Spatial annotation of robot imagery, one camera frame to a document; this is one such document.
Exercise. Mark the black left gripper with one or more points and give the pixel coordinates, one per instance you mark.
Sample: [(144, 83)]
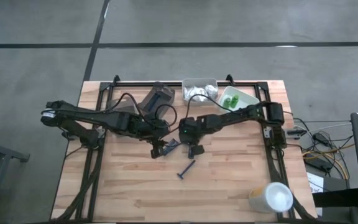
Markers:
[(149, 128)]

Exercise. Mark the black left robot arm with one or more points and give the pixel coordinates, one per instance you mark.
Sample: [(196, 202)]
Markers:
[(85, 113)]

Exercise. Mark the small green bottle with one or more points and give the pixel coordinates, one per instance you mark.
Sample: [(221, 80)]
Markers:
[(227, 103), (235, 100)]

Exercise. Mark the black power adapter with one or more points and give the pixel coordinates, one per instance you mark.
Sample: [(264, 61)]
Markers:
[(317, 163)]

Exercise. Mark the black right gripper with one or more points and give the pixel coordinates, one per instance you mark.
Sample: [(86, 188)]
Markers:
[(191, 129)]

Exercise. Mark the dark blue toiletry tube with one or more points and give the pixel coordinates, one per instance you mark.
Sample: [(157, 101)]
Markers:
[(172, 145), (191, 153)]

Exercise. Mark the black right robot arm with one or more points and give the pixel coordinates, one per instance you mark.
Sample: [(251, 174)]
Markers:
[(238, 115)]

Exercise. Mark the yellow white wipes canister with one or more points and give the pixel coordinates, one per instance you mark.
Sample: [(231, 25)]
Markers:
[(275, 197)]

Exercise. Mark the clear bag of cotton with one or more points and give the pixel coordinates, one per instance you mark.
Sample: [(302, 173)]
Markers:
[(211, 90), (190, 93), (202, 93)]

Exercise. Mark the grey translucent plastic bin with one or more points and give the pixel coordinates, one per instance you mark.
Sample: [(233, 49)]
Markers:
[(120, 106), (166, 93)]

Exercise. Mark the white paper sheet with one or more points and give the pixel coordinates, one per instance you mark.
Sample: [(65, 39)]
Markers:
[(315, 183)]

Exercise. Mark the white plastic bin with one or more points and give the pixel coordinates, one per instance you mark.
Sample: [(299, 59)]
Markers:
[(247, 99), (199, 80)]

